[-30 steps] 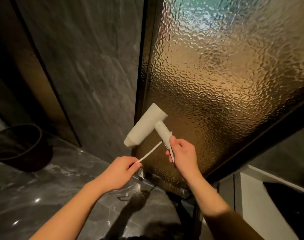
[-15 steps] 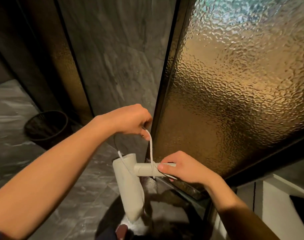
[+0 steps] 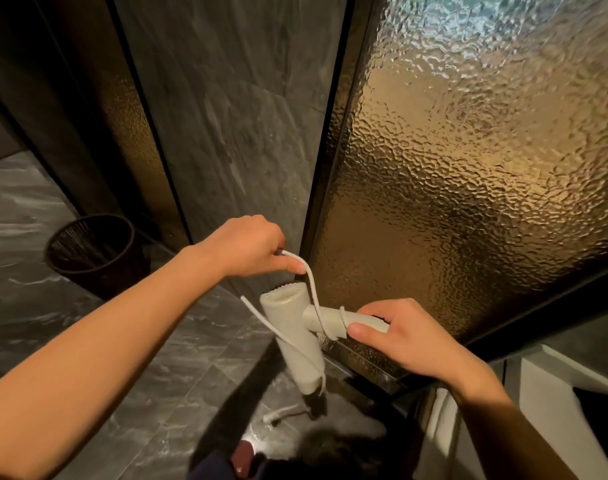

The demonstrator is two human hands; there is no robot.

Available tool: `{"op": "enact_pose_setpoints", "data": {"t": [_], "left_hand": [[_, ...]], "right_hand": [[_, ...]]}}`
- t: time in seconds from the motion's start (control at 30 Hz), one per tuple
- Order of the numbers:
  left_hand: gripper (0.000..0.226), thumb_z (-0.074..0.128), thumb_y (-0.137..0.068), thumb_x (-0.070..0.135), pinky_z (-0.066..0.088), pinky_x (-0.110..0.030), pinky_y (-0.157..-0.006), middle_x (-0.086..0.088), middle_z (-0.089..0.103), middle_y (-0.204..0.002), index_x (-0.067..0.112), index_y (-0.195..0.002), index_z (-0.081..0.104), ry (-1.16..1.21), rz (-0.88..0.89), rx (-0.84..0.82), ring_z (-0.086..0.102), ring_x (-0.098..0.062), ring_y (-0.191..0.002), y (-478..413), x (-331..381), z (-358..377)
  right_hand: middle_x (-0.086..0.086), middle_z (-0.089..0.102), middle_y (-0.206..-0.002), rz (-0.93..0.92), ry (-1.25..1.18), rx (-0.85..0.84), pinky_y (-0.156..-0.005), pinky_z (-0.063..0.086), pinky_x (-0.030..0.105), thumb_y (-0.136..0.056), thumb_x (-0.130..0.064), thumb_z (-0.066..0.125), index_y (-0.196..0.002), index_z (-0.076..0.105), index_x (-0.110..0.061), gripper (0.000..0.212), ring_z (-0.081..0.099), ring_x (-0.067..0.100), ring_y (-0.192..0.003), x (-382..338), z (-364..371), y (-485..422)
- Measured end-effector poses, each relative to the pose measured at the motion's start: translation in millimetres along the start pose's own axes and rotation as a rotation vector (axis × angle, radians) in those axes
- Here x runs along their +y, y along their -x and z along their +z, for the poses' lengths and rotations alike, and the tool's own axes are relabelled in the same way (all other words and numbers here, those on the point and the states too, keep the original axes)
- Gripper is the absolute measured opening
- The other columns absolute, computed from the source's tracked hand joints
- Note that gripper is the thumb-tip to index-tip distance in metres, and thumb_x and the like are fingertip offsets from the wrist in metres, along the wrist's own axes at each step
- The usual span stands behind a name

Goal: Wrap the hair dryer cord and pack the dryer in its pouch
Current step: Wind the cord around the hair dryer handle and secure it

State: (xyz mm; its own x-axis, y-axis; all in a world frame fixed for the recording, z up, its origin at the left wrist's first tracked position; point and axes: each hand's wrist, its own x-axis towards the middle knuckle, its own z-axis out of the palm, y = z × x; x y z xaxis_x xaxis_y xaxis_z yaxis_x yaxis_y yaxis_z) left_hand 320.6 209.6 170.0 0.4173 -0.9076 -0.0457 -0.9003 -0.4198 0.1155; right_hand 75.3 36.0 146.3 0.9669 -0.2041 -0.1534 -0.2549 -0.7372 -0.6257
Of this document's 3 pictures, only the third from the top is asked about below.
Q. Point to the person's red shoe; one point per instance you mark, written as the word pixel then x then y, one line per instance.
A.
pixel 243 459

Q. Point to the white sink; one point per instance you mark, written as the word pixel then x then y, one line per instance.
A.
pixel 548 394

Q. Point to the textured amber glass door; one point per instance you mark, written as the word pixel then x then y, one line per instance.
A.
pixel 474 159

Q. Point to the person's left hand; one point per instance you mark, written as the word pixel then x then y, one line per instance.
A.
pixel 244 247

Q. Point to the black waste bin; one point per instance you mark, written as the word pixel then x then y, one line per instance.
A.
pixel 94 254

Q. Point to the person's left forearm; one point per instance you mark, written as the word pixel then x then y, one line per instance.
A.
pixel 94 354

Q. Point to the person's right hand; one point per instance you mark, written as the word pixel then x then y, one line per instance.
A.
pixel 414 339

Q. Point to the person's right forearm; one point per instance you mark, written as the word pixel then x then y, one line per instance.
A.
pixel 508 434

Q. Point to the white vanity cabinet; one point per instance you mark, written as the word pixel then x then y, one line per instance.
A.
pixel 439 439

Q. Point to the narrow textured glass panel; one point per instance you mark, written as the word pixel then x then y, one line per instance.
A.
pixel 134 144

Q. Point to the white hair dryer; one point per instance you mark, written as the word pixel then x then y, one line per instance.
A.
pixel 291 324

